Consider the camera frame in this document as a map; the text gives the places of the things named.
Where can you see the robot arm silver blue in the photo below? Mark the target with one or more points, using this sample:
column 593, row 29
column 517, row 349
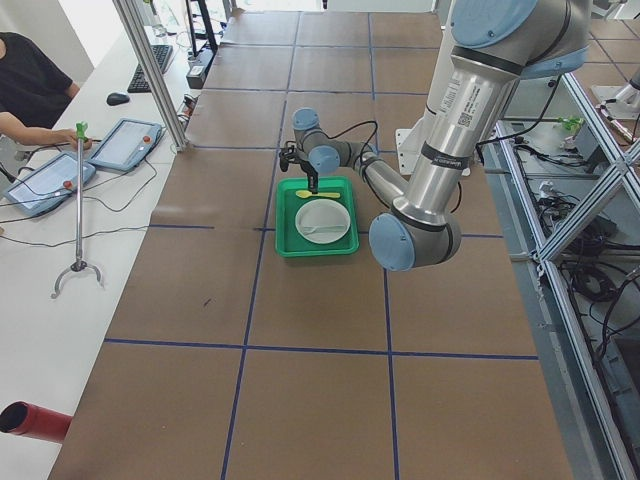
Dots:
column 492, row 45

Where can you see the green plastic tray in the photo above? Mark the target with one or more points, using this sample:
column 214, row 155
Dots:
column 289, row 243

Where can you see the red cylinder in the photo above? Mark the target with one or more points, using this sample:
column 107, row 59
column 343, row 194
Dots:
column 28, row 420

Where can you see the near blue teach pendant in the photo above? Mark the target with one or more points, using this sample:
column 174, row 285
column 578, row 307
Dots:
column 46, row 187

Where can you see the yellow plastic spoon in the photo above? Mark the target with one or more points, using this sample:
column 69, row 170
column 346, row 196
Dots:
column 305, row 194

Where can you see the aluminium side frame rail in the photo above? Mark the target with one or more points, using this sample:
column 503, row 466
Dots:
column 573, row 192

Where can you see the white round plate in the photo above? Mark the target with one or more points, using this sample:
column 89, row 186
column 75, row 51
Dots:
column 319, row 213

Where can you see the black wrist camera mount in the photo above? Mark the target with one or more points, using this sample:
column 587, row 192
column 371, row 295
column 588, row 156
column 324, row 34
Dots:
column 288, row 155

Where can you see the person hand holding reacher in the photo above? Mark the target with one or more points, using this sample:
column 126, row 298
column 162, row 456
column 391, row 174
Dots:
column 69, row 136

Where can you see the blue teach pendant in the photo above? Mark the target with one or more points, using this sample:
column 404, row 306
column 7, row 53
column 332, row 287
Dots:
column 46, row 187
column 126, row 145

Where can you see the green handled reacher tool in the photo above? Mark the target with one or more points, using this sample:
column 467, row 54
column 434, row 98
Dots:
column 79, row 263

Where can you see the black computer mouse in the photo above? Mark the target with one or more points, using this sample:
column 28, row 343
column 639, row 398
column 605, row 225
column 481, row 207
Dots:
column 117, row 98

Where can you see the person in black shirt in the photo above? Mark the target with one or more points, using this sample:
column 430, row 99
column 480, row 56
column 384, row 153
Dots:
column 35, row 92

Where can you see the far blue teach pendant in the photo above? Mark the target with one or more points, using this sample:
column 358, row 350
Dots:
column 126, row 145

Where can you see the aluminium frame post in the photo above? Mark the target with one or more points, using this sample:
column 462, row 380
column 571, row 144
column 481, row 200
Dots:
column 134, row 28

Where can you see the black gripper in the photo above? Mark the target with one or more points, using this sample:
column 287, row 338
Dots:
column 308, row 173

